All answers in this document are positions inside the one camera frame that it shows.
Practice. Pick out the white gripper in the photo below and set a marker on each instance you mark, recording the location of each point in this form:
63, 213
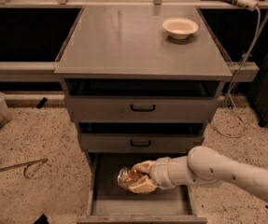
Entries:
160, 173

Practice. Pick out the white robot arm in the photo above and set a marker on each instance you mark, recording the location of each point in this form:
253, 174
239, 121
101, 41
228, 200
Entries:
202, 167

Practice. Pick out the grey bottom drawer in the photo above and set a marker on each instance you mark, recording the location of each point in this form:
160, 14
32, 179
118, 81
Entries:
108, 203

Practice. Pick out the grey drawer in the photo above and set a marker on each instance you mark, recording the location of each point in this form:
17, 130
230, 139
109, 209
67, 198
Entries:
108, 203
139, 137
120, 100

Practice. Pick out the grey middle drawer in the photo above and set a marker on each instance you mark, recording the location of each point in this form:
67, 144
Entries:
139, 137

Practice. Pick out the grey drawer cabinet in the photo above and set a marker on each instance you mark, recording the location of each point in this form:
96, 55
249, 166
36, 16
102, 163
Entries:
129, 42

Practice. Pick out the grey top drawer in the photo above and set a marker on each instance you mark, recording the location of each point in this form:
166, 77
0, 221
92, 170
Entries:
120, 100

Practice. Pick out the metal grabber stick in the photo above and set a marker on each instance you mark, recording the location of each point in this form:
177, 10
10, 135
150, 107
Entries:
29, 163

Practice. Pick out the small black floor block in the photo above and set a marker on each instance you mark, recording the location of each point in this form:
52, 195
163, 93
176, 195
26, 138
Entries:
41, 103

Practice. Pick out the white paper bowl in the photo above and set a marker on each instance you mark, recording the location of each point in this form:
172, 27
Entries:
180, 28

